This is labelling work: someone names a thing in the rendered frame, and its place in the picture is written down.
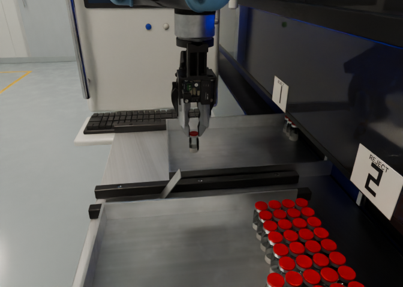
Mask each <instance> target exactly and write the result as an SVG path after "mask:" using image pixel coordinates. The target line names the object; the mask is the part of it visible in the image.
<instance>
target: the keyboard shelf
mask: <svg viewBox="0 0 403 287"><path fill-rule="evenodd" d="M134 111H138V112H139V111H144V112H145V110H132V111H118V112H121V113H122V112H127V113H128V112H134ZM116 113H117V112H116ZM89 119H90V117H87V118H86V120H85V121H84V123H83V125H82V127H81V129H80V131H79V132H78V134H77V136H76V138H75V140H74V146H89V145H111V144H112V142H113V138H114V136H115V133H99V134H83V131H84V129H85V127H86V125H87V123H88V121H89Z"/></svg>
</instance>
